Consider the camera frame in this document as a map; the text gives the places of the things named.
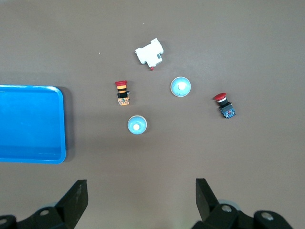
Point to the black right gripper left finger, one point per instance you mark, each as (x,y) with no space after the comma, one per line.
(59,217)

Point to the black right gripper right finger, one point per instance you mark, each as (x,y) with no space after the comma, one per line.
(226,218)

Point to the blue dome call bell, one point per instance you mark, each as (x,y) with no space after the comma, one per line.
(136,125)
(180,86)

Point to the blue plastic tray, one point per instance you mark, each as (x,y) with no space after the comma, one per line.
(28,124)

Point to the red mushroom push button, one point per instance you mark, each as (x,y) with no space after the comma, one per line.
(225,105)

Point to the orange striped emergency stop button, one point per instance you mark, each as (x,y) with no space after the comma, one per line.
(122,94)

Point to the white circuit breaker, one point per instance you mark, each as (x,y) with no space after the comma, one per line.
(149,55)

